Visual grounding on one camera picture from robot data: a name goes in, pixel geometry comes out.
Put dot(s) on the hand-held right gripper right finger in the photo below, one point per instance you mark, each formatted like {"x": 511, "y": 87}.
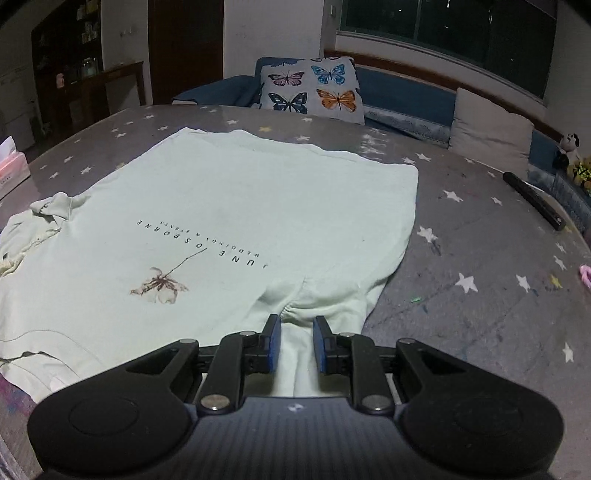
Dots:
{"x": 320, "y": 346}

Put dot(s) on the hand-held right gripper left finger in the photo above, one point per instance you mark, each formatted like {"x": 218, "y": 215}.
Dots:
{"x": 274, "y": 344}

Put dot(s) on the light green shirt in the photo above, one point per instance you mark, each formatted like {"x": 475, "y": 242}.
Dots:
{"x": 231, "y": 207}

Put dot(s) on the grey star-print tablecloth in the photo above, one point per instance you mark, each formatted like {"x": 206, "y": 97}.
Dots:
{"x": 485, "y": 258}

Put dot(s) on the black remote control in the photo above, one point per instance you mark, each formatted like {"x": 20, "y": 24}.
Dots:
{"x": 531, "y": 199}

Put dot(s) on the butterfly print pillow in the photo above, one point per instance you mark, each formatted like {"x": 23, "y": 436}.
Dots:
{"x": 309, "y": 87}

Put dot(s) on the blue sofa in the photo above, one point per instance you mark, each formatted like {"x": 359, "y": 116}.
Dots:
{"x": 401, "y": 97}

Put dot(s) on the beige pillow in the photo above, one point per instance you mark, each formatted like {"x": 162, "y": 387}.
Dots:
{"x": 489, "y": 134}

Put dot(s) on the pink hair scrunchie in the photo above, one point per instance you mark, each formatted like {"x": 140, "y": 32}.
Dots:
{"x": 586, "y": 276}

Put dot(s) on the dark wooden door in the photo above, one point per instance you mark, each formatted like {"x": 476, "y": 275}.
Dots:
{"x": 184, "y": 50}

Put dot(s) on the pink tissue box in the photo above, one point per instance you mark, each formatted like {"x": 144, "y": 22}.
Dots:
{"x": 11, "y": 170}

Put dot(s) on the wooden side table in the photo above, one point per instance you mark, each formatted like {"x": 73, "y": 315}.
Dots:
{"x": 115, "y": 71}

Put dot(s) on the brown plush bear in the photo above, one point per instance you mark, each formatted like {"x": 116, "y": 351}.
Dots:
{"x": 584, "y": 173}

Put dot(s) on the black and white plush panda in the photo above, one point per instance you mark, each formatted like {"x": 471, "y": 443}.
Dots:
{"x": 571, "y": 143}

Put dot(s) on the glass jar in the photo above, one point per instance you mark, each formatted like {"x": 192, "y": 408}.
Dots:
{"x": 89, "y": 68}

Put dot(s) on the white cabinet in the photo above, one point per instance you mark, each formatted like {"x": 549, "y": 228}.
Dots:
{"x": 16, "y": 124}

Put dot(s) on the dark window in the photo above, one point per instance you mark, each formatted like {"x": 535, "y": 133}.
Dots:
{"x": 461, "y": 32}

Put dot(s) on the dark shelf cabinet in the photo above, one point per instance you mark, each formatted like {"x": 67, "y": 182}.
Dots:
{"x": 51, "y": 46}

